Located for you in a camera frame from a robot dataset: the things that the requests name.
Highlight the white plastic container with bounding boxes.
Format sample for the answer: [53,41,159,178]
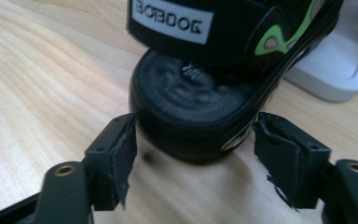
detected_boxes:
[283,0,358,104]

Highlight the black sandal with green accents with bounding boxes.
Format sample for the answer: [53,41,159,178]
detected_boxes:
[126,0,345,162]

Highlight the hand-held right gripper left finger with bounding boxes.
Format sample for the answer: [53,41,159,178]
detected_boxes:
[84,113,138,211]

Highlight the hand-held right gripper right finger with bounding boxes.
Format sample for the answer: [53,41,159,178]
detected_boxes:
[253,112,332,209]

